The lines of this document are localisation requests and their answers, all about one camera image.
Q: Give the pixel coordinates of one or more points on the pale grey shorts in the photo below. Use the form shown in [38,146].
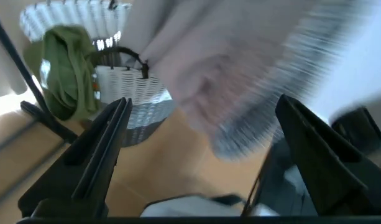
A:
[209,62]

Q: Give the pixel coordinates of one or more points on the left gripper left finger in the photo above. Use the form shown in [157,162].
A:
[90,193]

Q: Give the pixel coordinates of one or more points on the white laundry basket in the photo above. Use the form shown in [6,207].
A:
[131,87]

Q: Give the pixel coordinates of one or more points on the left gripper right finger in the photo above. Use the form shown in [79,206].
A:
[333,193]

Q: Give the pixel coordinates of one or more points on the black clothes rack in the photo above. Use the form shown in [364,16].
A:
[53,126]

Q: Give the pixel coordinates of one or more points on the green garment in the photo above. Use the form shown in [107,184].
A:
[69,77]

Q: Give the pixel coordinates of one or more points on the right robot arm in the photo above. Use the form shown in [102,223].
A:
[358,130]

